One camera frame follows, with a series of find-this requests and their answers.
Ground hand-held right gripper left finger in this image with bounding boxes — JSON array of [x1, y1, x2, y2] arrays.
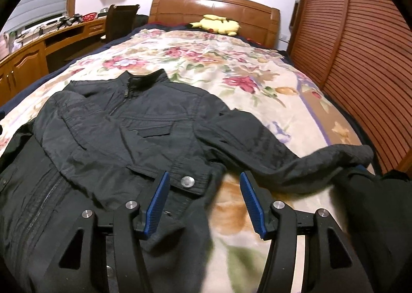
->
[[48, 171, 171, 293]]

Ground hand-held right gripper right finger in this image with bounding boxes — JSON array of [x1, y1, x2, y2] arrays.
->
[[240, 171, 374, 293]]

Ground floral blanket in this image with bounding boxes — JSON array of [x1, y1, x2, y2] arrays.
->
[[0, 28, 377, 293]]

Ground black zippered garment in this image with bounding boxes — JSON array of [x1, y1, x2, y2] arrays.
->
[[0, 122, 213, 293]]

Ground dark cloth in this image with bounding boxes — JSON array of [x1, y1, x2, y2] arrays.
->
[[344, 166, 412, 293]]

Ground wooden louvered wardrobe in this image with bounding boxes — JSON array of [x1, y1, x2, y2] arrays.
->
[[286, 0, 412, 181]]

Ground dark chair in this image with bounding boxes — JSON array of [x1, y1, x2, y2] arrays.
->
[[102, 4, 141, 43]]

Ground yellow plush toy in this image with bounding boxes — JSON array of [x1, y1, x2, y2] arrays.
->
[[189, 14, 242, 36]]

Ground wooden desk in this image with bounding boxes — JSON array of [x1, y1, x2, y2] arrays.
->
[[0, 16, 108, 107]]

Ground wooden headboard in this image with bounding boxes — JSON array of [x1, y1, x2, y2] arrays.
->
[[149, 0, 281, 49]]

